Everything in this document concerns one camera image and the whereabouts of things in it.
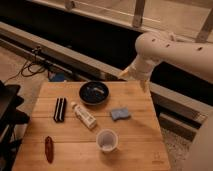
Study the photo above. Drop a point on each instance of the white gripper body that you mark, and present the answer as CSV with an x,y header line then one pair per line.
x,y
141,68

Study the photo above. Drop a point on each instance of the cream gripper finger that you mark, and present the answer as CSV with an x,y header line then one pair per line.
x,y
124,74
144,86

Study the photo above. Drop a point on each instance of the black striped eraser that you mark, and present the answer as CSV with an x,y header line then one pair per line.
x,y
60,109

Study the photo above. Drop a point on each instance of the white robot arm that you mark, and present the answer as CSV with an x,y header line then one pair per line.
x,y
195,58

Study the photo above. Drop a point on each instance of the dark blue ceramic bowl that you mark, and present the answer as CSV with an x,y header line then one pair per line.
x,y
93,92

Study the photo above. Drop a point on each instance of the blue sponge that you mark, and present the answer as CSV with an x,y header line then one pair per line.
x,y
120,113

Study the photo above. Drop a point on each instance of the white glue bottle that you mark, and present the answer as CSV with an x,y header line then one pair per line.
x,y
88,119

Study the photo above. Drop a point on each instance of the blue object on floor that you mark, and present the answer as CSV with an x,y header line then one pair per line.
x,y
57,78

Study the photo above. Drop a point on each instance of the black chair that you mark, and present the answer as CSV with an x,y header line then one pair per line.
x,y
10,116

